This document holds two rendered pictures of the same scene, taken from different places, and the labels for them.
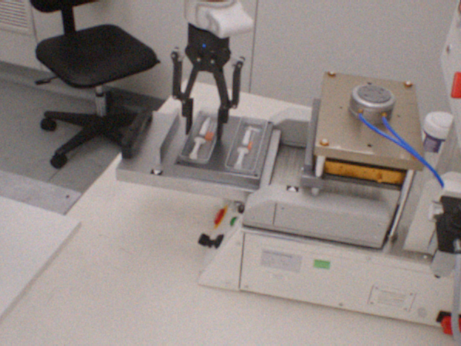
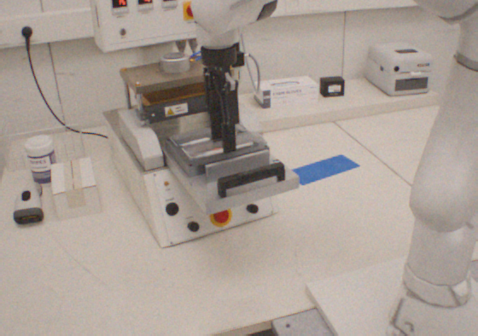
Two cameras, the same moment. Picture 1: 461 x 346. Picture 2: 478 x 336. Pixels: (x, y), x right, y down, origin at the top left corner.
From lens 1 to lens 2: 1.74 m
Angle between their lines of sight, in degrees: 96
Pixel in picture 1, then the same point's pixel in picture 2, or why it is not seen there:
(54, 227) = (331, 290)
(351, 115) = (187, 70)
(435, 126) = (49, 142)
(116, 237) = (290, 266)
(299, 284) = not seen: hidden behind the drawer
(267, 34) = not seen: outside the picture
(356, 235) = not seen: hidden behind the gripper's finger
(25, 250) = (369, 285)
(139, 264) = (297, 240)
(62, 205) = (300, 320)
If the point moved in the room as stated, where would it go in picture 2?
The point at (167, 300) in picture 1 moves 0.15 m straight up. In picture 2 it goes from (306, 216) to (307, 167)
